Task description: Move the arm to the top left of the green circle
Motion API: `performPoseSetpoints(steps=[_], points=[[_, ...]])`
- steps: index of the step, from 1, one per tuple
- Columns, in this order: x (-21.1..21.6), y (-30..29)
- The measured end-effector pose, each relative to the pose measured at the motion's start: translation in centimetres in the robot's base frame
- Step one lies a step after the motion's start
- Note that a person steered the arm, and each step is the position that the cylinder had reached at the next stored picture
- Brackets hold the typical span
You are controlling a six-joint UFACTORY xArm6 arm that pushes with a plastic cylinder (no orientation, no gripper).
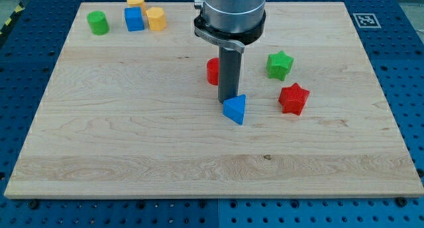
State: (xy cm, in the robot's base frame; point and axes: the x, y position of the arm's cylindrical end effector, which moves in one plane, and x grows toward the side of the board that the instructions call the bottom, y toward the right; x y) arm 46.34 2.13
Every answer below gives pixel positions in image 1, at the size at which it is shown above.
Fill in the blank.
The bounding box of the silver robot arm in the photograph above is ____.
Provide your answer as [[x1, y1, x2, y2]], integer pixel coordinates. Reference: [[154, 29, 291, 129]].
[[193, 0, 266, 54]]

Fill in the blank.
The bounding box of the blue triangle block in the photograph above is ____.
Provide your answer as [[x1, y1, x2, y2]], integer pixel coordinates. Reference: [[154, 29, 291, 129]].
[[223, 94, 246, 125]]

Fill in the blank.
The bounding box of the red cylinder block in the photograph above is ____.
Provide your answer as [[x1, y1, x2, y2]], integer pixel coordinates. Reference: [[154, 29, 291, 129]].
[[206, 58, 219, 86]]

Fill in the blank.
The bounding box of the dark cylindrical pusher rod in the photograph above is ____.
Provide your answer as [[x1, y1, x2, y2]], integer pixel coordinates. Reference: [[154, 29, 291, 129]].
[[218, 47, 242, 103]]

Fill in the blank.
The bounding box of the green star block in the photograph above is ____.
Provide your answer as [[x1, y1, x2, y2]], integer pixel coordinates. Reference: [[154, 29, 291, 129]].
[[266, 51, 294, 81]]

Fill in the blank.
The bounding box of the wooden board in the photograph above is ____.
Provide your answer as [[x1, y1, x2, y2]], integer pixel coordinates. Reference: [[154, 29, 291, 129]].
[[5, 2, 423, 200]]

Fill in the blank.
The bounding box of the red star block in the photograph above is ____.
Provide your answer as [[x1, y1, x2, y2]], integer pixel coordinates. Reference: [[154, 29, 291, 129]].
[[278, 83, 310, 116]]

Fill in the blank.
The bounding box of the yellow hexagon block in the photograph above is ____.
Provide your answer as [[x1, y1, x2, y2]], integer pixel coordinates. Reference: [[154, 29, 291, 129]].
[[146, 7, 167, 31]]

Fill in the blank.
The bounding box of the blue cube block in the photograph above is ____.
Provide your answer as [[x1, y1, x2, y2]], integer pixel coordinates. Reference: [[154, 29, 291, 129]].
[[124, 7, 144, 32]]

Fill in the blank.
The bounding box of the yellow heart block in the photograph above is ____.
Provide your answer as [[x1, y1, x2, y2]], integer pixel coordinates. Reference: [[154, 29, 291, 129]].
[[127, 0, 146, 15]]

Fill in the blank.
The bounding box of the green cylinder block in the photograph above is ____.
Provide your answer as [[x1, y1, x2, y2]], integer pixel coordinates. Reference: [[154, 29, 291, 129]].
[[87, 11, 109, 36]]

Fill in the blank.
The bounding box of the white fiducial marker tag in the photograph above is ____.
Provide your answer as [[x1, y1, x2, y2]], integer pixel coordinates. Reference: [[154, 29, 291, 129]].
[[353, 13, 381, 29]]

